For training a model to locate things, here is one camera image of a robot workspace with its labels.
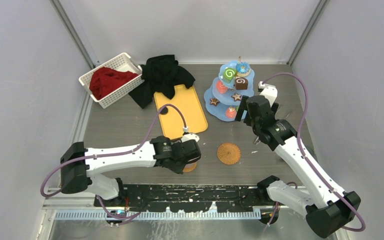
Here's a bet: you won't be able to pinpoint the woven coaster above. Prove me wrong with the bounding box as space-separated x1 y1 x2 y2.
183 162 198 173
217 142 241 165

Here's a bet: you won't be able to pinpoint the yellow tray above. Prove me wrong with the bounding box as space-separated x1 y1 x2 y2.
153 84 208 140

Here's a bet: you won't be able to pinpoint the red round cake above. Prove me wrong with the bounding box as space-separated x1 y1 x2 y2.
225 106 237 119

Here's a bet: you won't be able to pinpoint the brown star cookie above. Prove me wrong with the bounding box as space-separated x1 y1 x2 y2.
231 92 242 102
209 97 220 107

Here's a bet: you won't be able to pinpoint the chocolate swirl roll cake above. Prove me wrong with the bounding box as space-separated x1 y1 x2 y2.
234 77 249 91

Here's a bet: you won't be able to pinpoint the blue three-tier cake stand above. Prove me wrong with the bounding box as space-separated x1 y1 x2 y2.
204 57 255 122

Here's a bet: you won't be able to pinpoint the pink swirl roll cake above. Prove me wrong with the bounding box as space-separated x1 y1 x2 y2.
215 80 229 94

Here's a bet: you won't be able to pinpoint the blue donut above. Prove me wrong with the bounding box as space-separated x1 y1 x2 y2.
235 61 252 77

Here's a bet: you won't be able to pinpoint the green roll cake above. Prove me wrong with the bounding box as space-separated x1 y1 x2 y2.
222 67 237 84

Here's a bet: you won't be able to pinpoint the metal tongs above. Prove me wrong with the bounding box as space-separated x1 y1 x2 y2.
275 104 294 119

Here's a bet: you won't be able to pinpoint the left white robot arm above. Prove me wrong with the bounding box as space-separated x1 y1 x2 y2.
60 133 201 207

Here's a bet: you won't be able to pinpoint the black round cookie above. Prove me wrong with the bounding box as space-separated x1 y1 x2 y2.
158 106 169 115

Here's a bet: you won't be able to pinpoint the black cloth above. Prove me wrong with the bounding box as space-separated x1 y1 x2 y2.
129 54 196 109

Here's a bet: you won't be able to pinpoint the red cloth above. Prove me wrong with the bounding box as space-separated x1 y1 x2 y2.
89 67 139 100

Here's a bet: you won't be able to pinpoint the white plastic basket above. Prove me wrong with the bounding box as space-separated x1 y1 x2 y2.
78 52 144 109

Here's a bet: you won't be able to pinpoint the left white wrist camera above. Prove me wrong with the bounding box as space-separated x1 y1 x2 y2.
180 126 200 143

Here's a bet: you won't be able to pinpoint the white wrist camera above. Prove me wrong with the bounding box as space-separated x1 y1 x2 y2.
258 81 278 107
180 126 200 143

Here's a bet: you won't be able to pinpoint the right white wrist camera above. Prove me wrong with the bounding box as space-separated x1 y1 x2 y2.
258 81 278 107

